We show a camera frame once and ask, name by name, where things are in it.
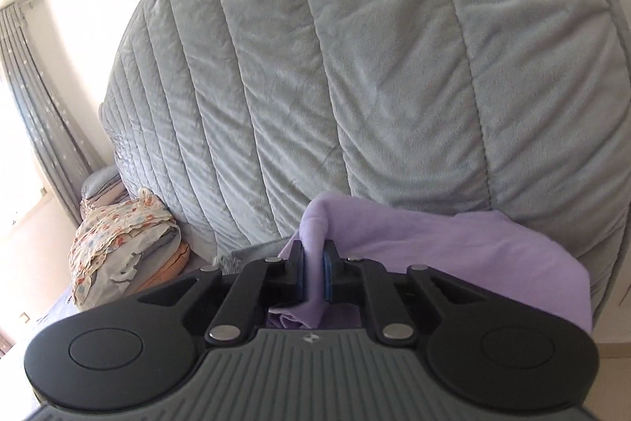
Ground lilac pants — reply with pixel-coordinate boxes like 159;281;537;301
266;191;592;335

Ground grey bed blanket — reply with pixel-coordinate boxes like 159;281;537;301
30;243;291;343

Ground orange pillow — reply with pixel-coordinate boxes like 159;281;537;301
148;240;191;288

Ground grey quilted headboard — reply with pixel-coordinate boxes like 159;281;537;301
99;0;631;318

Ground grey star curtain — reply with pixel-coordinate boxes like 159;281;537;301
0;0;106;225

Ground grey printed pillow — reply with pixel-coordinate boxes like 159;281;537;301
69;187;181;308

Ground folded bedding pile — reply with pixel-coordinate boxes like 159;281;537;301
80;167;124;205

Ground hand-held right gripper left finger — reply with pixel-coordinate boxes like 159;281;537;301
138;240;307;345

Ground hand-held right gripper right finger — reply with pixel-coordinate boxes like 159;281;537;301
321;240;486;345

